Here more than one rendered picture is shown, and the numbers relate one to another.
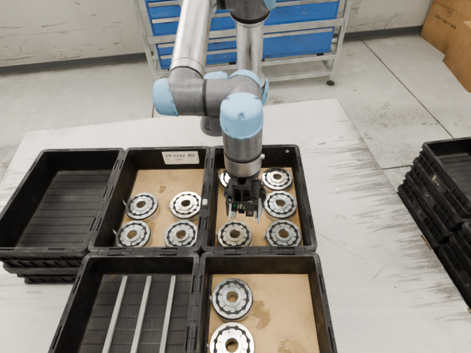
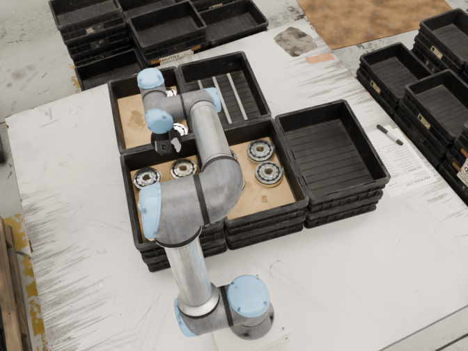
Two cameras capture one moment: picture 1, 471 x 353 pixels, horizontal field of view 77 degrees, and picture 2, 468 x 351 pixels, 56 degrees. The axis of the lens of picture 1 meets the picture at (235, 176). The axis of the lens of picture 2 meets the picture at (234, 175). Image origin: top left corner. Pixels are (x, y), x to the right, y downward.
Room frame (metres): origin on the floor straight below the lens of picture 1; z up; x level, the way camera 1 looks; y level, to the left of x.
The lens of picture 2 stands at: (1.43, -0.06, 2.22)
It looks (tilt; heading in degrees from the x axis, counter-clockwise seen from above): 56 degrees down; 165
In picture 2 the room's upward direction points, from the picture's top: 5 degrees counter-clockwise
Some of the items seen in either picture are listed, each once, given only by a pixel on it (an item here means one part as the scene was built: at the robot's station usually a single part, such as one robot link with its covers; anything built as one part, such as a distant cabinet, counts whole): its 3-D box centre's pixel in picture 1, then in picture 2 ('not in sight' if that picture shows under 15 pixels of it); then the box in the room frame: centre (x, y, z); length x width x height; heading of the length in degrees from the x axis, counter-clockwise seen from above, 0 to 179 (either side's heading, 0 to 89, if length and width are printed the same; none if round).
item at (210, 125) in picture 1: (216, 115); (250, 310); (1.04, 0.06, 0.85); 0.15 x 0.15 x 0.10
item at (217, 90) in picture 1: (235, 97); (163, 111); (0.53, -0.01, 1.27); 0.11 x 0.11 x 0.08; 85
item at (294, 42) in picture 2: not in sight; (294, 40); (-0.23, 0.78, 0.71); 0.22 x 0.19 x 0.01; 5
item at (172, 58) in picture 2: not in sight; (177, 63); (-0.63, 0.21, 0.41); 0.31 x 0.02 x 0.16; 95
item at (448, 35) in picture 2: not in sight; (450, 56); (-0.16, 1.82, 0.31); 0.40 x 0.30 x 0.34; 5
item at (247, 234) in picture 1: (235, 234); (183, 168); (0.45, 0.01, 0.86); 0.10 x 0.10 x 0.01
